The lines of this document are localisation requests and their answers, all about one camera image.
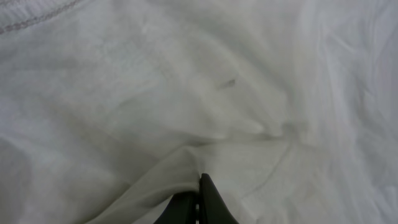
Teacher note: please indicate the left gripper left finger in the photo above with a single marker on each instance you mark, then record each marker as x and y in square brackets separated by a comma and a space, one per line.
[180, 210]

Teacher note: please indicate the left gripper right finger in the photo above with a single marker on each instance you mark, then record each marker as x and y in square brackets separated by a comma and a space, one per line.
[212, 209]

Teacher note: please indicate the white t-shirt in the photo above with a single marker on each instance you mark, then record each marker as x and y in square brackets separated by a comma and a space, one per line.
[110, 107]

